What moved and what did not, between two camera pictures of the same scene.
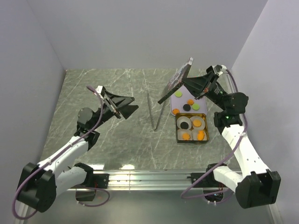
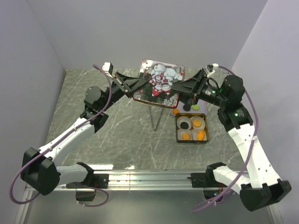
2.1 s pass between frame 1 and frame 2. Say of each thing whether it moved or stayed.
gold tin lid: moved
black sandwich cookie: stayed
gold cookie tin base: stayed
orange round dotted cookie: stayed
